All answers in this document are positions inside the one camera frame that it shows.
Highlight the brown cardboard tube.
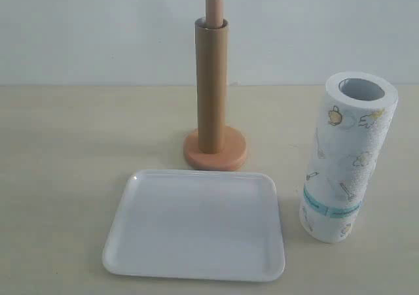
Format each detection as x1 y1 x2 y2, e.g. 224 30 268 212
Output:
195 17 228 154

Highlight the printed white paper towel roll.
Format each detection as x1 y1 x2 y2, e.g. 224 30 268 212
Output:
299 72 398 243

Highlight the wooden paper towel holder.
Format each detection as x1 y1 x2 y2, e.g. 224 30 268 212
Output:
183 0 247 171

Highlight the white rectangular plastic tray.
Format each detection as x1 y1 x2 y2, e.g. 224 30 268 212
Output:
102 169 285 282

